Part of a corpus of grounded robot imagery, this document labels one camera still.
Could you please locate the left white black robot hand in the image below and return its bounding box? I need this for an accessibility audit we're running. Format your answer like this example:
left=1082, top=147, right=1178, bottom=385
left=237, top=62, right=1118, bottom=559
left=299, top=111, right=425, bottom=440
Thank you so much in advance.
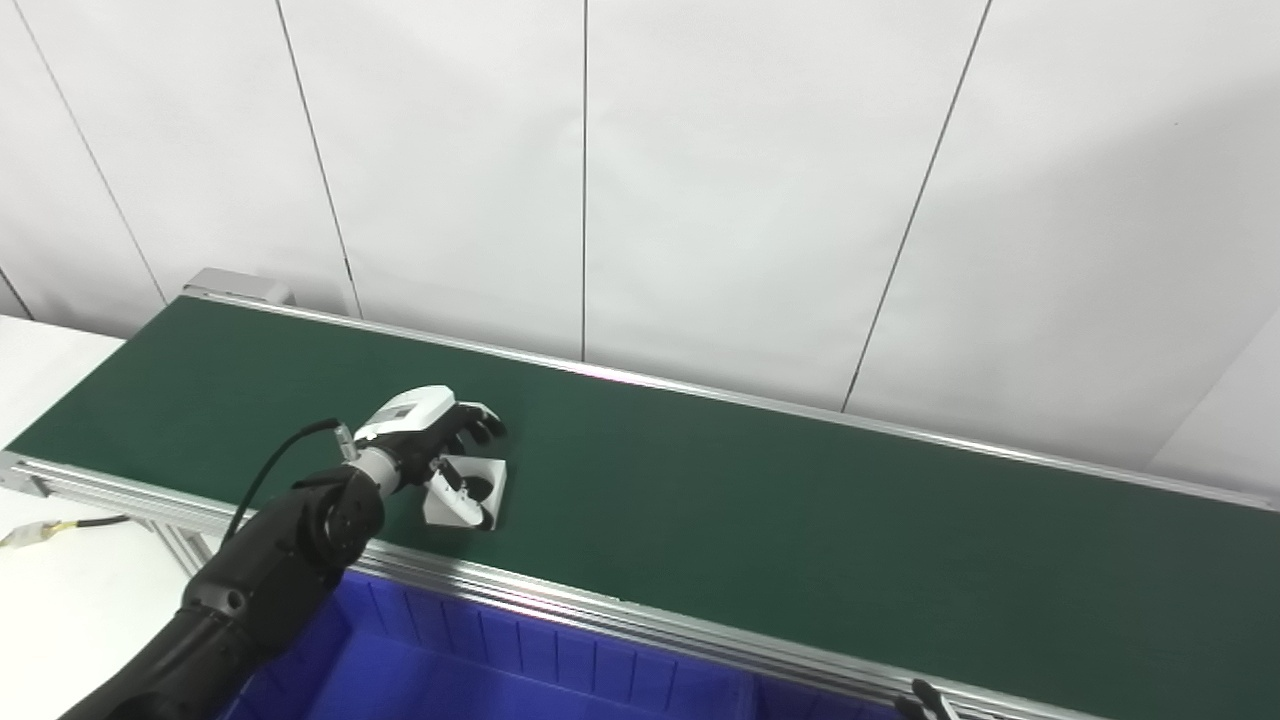
left=352, top=385, right=508, bottom=531

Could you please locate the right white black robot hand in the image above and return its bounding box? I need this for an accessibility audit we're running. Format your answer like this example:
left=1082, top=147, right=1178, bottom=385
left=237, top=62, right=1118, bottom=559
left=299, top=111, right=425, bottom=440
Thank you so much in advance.
left=893, top=678, right=963, bottom=720

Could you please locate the white square part with hole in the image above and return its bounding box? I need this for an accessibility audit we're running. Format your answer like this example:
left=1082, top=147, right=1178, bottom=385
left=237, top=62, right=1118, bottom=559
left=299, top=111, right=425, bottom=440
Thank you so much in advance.
left=423, top=455, right=509, bottom=530

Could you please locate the green conveyor belt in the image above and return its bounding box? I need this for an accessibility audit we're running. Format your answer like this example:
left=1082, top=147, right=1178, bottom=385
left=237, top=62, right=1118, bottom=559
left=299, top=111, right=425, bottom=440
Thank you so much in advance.
left=0, top=285, right=1280, bottom=720
left=5, top=296, right=1280, bottom=720

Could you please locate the grey conveyor end housing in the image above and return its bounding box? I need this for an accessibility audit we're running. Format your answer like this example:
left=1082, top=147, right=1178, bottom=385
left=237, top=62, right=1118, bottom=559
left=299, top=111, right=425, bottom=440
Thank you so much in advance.
left=182, top=268, right=294, bottom=306

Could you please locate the aluminium conveyor leg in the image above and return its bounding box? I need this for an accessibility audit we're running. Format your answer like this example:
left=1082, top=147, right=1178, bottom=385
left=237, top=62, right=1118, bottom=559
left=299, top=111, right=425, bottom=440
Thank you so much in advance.
left=150, top=518, right=227, bottom=577

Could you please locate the large blue plastic bin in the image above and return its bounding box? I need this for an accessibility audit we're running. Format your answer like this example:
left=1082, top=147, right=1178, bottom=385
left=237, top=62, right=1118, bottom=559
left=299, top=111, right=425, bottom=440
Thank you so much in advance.
left=215, top=570, right=758, bottom=720

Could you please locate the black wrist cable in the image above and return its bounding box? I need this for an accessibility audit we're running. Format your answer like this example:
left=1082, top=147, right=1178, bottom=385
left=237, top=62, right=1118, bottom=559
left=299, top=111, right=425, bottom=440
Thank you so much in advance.
left=222, top=418, right=357, bottom=542

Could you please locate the black cable with white connector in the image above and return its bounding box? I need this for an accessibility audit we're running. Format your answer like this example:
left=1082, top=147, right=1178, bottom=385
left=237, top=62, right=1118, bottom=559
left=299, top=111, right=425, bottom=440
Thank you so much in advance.
left=0, top=515, right=132, bottom=549

